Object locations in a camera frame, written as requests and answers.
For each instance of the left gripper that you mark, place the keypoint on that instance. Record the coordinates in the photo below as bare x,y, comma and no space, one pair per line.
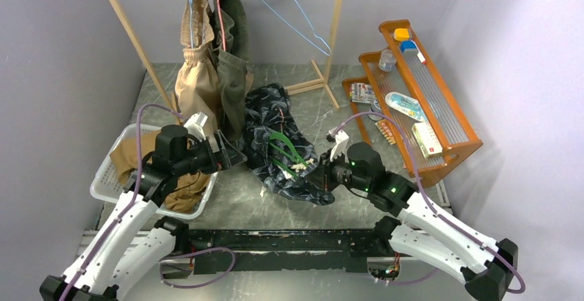
226,156

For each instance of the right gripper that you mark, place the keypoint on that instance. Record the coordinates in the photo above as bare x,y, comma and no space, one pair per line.
321,177

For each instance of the green hanger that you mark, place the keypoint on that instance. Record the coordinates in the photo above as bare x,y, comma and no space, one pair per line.
280,143

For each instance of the brown shorts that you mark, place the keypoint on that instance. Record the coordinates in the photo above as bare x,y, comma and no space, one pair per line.
190,187

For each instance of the white plastic laundry basket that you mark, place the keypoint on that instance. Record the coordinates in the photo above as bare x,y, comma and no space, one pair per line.
106,187

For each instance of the light blue wire hanger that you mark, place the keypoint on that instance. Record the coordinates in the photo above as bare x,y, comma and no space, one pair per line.
295,17

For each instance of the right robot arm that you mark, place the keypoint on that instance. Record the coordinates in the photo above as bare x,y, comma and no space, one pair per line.
418,227

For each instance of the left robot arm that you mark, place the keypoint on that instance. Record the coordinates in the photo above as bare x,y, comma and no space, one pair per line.
109,267

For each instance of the beige shorts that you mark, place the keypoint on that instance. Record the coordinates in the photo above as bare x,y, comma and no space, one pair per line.
197,84

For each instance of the olive green shorts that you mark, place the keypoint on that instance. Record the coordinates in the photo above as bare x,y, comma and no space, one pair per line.
232,65

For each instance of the crayon pack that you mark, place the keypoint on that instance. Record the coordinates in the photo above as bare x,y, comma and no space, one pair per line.
384,128

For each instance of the round tin can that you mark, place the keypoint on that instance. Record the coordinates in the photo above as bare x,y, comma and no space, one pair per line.
375,111

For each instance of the colourful snack packet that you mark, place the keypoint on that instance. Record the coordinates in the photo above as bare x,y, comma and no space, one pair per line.
362,93

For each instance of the wooden clothes rack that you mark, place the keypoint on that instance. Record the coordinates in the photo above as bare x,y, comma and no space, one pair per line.
323,76

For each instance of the light blue oval package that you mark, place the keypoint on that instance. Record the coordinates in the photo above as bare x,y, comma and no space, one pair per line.
406,105

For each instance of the orange wooden shelf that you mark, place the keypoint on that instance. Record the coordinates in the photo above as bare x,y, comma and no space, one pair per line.
425,84

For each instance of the white red box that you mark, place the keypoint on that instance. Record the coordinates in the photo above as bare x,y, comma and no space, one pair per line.
427,140

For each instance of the clear plastic jar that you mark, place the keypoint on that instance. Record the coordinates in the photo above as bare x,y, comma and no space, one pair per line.
387,61

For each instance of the blue white box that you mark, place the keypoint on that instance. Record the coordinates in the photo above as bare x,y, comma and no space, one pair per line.
410,48

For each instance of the yellow sponge block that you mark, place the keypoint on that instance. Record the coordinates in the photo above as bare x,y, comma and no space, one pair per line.
402,34

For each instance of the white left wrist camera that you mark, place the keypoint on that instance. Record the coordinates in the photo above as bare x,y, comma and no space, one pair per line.
195,125

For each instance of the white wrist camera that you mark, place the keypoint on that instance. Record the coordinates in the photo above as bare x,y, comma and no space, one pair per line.
341,141
195,125

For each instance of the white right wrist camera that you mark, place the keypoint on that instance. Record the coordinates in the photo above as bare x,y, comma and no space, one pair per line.
341,141

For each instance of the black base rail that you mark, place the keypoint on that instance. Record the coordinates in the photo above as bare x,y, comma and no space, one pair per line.
351,250

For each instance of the pink wire hanger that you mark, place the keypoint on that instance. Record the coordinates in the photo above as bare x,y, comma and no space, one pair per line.
222,25

